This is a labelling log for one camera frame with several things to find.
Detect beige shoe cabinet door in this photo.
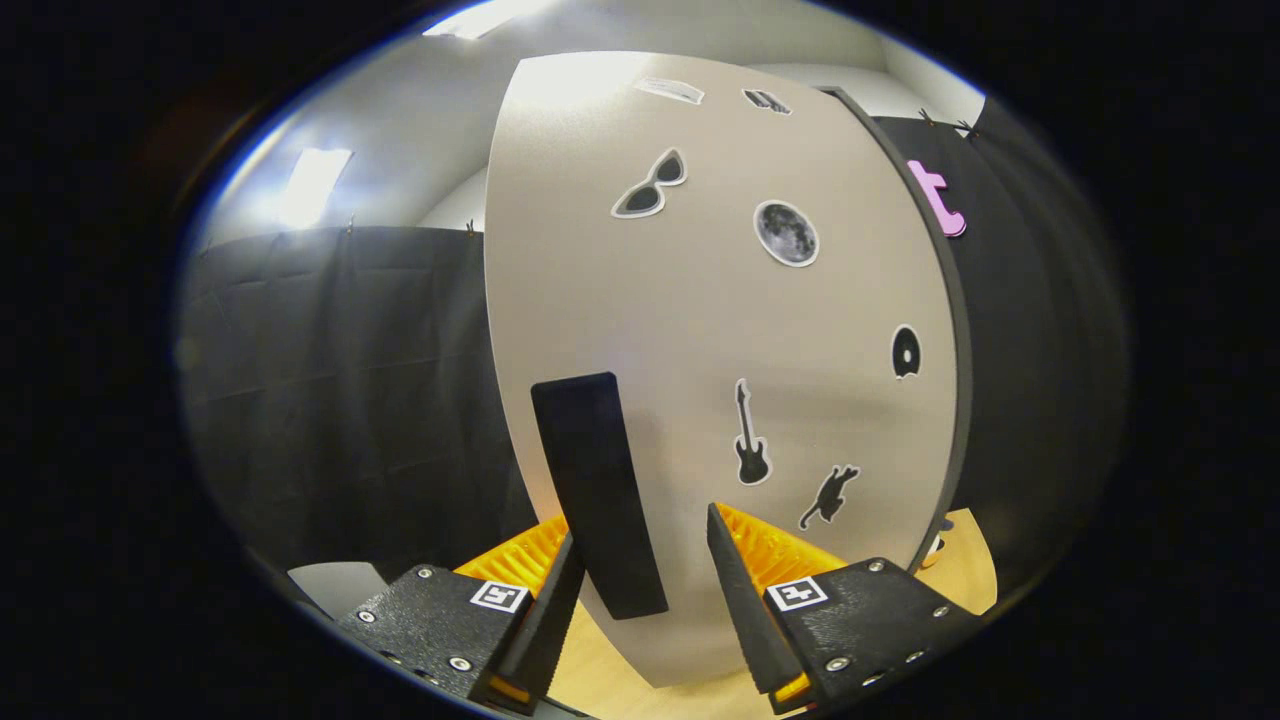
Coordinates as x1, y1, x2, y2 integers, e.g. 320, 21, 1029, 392
484, 50, 961, 691

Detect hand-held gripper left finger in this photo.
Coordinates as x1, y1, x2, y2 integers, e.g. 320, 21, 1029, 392
335, 514, 588, 716

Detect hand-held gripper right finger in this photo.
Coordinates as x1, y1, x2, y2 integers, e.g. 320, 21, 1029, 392
706, 501, 987, 716

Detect black backdrop cloth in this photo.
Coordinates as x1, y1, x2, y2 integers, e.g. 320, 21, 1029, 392
178, 95, 1131, 601

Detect dark grey shoe cabinet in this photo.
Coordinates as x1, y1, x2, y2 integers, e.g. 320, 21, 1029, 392
820, 86, 976, 573

